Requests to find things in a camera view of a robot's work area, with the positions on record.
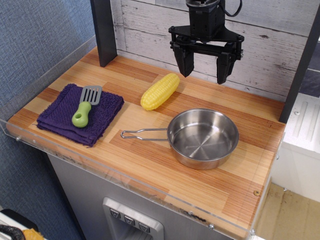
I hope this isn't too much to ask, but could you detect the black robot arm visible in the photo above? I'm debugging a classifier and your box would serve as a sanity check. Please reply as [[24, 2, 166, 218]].
[[168, 0, 245, 85]]

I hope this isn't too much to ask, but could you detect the grey green toy spatula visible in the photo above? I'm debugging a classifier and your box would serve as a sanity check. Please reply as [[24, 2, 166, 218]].
[[72, 85, 103, 128]]

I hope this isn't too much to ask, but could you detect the dark upright post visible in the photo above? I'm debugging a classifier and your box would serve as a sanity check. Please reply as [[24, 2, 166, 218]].
[[279, 6, 320, 124], [90, 0, 118, 67]]

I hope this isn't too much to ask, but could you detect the purple folded towel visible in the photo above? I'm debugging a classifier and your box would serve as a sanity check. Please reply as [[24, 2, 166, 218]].
[[37, 84, 124, 147]]

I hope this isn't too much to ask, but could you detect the dark right upright post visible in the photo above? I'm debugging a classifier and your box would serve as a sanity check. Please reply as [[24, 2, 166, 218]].
[[279, 6, 320, 124]]

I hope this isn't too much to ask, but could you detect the stainless steel pot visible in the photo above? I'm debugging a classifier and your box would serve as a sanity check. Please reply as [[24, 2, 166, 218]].
[[120, 108, 240, 170]]

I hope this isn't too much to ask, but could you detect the yellow object at corner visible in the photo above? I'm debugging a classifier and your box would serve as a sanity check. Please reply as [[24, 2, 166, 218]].
[[22, 228, 45, 240]]

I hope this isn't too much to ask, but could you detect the grey toy fridge cabinet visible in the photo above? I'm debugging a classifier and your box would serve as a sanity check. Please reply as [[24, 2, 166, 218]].
[[49, 155, 228, 240]]

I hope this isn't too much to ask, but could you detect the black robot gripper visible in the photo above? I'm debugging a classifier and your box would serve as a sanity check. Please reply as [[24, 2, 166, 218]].
[[168, 0, 244, 85]]

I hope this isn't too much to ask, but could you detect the black braided cable at corner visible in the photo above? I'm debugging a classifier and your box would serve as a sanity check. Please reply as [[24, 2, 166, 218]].
[[0, 224, 26, 240]]

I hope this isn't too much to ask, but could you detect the yellow plastic corn cob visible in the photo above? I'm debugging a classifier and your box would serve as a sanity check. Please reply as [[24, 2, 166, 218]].
[[140, 73, 180, 111]]

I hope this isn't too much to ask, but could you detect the dark left upright post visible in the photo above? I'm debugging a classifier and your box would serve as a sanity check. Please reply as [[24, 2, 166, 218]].
[[90, 0, 118, 67]]

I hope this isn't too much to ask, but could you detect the clear acrylic table guard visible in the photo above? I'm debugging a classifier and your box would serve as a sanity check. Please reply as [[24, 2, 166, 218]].
[[0, 34, 287, 238]]

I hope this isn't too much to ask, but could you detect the white toy sink counter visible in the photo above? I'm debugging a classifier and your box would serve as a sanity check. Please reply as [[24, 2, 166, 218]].
[[271, 93, 320, 202]]

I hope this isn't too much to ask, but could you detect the silver dispenser button panel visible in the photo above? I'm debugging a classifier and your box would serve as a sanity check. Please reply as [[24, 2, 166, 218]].
[[102, 197, 165, 240]]

